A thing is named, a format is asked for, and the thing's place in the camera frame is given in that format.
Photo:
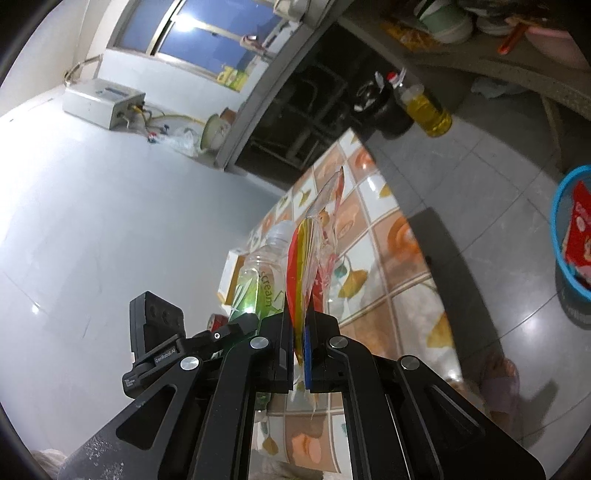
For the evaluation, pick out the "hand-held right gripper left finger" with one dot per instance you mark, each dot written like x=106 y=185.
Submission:
x=281 y=350

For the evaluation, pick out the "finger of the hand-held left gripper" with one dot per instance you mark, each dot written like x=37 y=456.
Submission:
x=235 y=329

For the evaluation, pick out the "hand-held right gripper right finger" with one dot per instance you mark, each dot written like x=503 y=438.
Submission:
x=308 y=364

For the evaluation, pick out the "white yellow small carton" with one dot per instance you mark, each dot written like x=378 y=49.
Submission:
x=231 y=277

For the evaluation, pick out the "clear green label bottle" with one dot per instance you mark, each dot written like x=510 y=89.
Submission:
x=263 y=281

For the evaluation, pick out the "red yellow plastic wrapper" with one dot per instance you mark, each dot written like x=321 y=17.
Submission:
x=300 y=277

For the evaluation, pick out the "blue plastic basket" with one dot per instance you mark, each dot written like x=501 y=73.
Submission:
x=568 y=295

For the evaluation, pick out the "red snack bag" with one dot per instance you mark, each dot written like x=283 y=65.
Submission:
x=579 y=230

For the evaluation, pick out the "ginkgo print tablecloth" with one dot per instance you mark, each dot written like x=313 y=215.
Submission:
x=397 y=295

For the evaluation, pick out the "thin clear plastic bag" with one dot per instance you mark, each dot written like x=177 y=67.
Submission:
x=182 y=141

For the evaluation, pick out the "white water heater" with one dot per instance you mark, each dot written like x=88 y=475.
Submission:
x=97 y=101

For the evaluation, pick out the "yellow detergent bottle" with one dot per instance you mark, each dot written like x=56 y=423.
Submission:
x=235 y=78

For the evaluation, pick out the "concrete kitchen counter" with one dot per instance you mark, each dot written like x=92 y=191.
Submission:
x=277 y=74

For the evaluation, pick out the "dark jar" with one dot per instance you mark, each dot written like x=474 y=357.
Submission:
x=388 y=110

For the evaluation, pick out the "cooking oil bottle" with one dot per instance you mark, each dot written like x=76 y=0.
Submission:
x=431 y=113

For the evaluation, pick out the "pink kettle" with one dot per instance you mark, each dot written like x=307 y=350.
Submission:
x=253 y=42

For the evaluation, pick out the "window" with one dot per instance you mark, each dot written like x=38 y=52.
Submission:
x=194 y=41

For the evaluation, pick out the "white jug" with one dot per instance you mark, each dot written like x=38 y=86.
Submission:
x=295 y=7

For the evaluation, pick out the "grey rag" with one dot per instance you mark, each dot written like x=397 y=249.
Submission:
x=489 y=87

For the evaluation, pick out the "yellow snack packets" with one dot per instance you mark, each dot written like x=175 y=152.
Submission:
x=411 y=34

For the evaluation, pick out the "green white bowl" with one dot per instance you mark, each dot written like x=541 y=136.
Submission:
x=445 y=23

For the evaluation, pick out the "stack of plates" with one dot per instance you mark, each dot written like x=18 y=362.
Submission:
x=494 y=25

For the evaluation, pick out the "pink basin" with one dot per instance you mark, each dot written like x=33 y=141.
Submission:
x=554 y=44

